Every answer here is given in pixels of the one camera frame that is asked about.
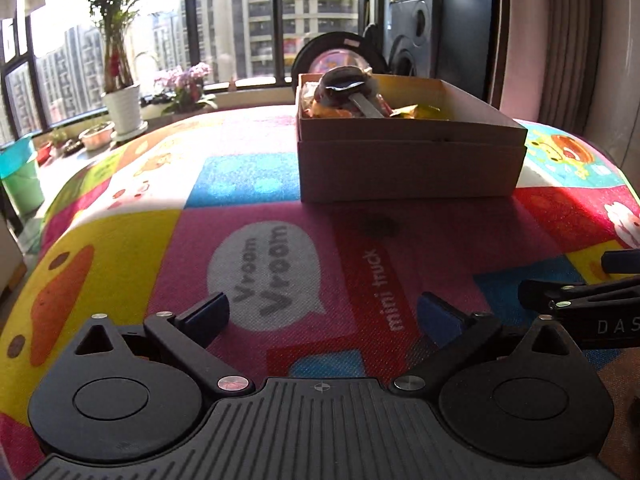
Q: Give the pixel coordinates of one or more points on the red small planter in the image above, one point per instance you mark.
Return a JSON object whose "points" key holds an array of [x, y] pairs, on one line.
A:
{"points": [[44, 153]]}

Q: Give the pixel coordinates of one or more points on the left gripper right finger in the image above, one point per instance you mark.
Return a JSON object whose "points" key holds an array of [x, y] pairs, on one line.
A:
{"points": [[523, 396]]}

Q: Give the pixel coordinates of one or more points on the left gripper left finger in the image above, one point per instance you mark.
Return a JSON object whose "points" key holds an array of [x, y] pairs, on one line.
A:
{"points": [[117, 394]]}

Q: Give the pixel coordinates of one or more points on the tall plant in white pot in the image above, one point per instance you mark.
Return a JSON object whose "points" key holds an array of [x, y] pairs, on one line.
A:
{"points": [[121, 95]]}

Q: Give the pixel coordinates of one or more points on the orange snack packet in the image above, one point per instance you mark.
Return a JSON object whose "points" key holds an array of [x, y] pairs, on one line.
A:
{"points": [[325, 110]]}

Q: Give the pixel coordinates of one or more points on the colourful cartoon blanket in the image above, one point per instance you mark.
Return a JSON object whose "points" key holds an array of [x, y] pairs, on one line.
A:
{"points": [[212, 204]]}

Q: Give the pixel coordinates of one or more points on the yellow snack bar packet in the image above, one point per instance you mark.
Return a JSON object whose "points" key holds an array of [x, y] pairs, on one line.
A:
{"points": [[422, 112]]}

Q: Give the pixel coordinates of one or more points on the dark washing machine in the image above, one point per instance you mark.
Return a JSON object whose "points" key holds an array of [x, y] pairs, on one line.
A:
{"points": [[450, 40]]}

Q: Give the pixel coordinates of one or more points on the pink flower pot plant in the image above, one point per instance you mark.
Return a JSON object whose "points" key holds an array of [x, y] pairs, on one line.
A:
{"points": [[184, 89]]}

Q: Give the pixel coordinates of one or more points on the cardboard box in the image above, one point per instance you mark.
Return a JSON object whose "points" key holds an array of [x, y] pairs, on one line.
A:
{"points": [[478, 152]]}

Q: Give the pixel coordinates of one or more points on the striped curtain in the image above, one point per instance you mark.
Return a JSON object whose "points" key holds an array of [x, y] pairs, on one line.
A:
{"points": [[574, 64]]}

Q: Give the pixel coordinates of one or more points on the small white planter bowl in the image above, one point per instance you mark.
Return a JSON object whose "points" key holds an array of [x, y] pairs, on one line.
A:
{"points": [[98, 136]]}

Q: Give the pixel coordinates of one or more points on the green teal bucket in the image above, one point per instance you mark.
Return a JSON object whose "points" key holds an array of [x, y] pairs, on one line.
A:
{"points": [[19, 176]]}

